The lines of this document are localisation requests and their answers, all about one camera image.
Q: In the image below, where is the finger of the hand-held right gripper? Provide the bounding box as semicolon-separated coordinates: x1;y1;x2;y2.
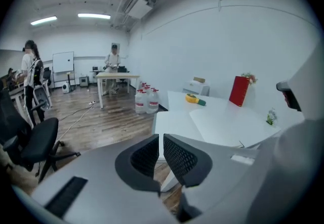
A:
276;41;324;120

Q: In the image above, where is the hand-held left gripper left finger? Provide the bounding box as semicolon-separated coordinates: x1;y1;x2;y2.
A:
31;133;178;224

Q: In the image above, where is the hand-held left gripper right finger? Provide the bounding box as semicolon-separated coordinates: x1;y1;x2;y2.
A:
163;133;258;224

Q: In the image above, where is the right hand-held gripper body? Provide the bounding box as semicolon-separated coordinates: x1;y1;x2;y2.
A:
244;116;324;224

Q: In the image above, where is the small blue flower arrangement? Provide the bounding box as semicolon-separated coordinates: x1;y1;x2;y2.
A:
266;107;278;126

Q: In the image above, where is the pink white flower bouquet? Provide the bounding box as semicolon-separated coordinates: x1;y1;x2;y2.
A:
240;71;259;85

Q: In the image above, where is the black office chair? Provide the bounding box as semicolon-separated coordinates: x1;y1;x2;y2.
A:
0;88;82;184

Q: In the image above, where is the red book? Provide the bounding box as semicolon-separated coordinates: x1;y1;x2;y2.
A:
228;75;250;107

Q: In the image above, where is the white mesh office chair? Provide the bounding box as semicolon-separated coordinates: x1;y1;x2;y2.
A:
30;84;53;113

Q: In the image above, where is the whiteboard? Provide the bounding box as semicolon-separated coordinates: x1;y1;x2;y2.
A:
52;51;75;87

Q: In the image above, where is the ceiling light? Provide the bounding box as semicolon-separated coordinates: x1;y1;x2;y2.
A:
30;16;58;26
77;13;111;20

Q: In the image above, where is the ceiling air conditioner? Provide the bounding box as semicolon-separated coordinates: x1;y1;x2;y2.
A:
127;0;154;20

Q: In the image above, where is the white power strip cable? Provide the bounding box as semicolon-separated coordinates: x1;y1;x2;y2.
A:
54;103;96;141

